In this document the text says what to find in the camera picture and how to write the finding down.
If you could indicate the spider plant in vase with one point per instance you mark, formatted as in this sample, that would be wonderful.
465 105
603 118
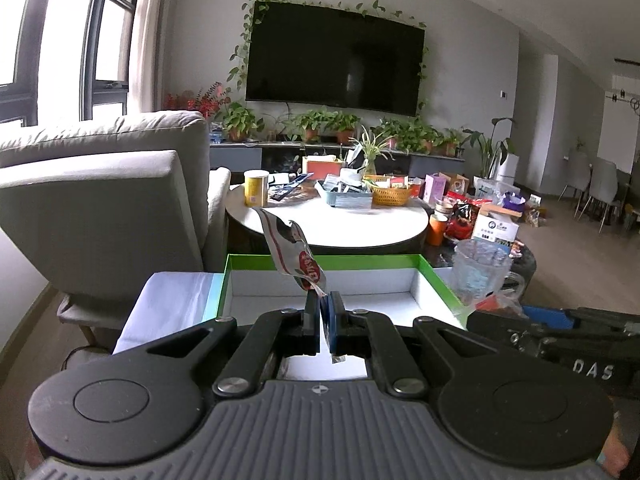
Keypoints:
371 147

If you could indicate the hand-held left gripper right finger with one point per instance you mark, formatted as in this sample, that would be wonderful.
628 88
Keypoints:
334 327

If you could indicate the red white box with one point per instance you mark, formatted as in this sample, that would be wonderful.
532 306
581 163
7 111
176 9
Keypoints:
320 167

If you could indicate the red flower plant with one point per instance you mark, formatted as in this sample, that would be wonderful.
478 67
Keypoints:
205 100

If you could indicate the grey fabric sofa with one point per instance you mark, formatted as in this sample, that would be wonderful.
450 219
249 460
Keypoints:
100 200

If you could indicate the purple container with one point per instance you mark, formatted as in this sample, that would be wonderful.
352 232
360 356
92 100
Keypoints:
514 203

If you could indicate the white sliding door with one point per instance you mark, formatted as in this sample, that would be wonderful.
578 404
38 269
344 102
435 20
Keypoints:
617 125

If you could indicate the green ivy vine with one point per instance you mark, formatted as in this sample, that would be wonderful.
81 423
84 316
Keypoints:
241 50

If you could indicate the clear plastic pitcher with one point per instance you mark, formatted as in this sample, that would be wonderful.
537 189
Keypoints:
480 270

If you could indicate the white red-label snack packet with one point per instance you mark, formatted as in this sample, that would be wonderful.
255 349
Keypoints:
297 260

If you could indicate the dark blue packet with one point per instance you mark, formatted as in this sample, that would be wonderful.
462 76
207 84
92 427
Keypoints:
292 187

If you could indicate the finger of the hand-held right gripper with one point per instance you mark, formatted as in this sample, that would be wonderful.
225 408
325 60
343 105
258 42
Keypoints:
500 332
547 315

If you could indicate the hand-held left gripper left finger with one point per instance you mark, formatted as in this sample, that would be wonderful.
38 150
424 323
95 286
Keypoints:
312 325

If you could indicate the orange jar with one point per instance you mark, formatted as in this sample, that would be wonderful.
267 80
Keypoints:
437 230

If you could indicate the green cardboard box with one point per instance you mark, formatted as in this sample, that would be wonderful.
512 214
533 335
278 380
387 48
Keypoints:
360 280

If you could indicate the sheer white curtain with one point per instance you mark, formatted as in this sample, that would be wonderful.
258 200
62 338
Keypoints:
145 35

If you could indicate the potted green plant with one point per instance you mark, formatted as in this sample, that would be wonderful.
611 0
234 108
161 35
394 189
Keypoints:
452 144
310 124
345 125
395 135
237 121
426 139

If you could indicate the yellow canister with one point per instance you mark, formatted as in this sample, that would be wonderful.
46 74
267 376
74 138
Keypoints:
256 189

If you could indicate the grey dining chair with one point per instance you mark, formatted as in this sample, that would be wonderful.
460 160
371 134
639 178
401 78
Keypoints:
575 177
602 185

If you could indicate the round white coffee table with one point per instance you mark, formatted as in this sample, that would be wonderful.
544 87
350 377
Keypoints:
350 225

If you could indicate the white cardboard box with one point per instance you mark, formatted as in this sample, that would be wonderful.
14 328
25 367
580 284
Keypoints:
495 230

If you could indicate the wicker basket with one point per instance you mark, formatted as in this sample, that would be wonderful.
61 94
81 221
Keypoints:
391 196

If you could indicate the large-leaf plant in white pot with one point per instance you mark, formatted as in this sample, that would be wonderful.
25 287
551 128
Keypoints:
505 170

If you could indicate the black framed window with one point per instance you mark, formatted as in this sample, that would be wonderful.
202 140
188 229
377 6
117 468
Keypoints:
97 35

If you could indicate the red snack bag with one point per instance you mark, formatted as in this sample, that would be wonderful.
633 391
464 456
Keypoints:
462 222

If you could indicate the pink box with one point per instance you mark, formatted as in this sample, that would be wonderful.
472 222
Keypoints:
436 189

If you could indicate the lavender white sheet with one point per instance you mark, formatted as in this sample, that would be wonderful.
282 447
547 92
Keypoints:
170 305

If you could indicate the blue-grey plastic tray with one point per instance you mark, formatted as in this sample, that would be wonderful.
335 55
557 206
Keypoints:
350 199

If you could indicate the black wall television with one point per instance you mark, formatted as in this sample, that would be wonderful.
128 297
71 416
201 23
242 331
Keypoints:
335 55

